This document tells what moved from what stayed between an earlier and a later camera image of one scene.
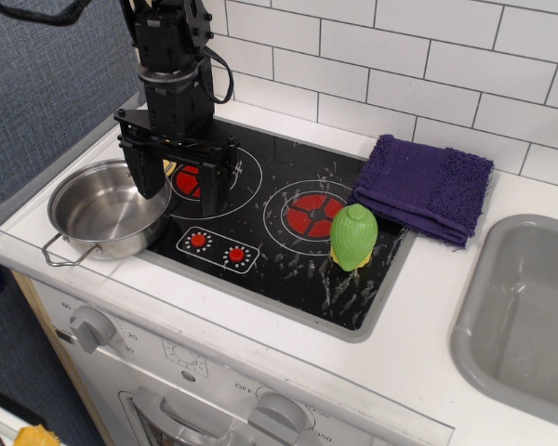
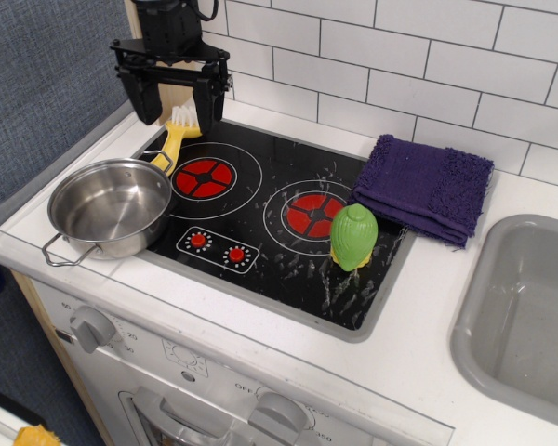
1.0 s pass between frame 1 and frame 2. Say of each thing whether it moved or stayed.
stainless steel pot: stayed
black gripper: moved
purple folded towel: stayed
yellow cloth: stayed
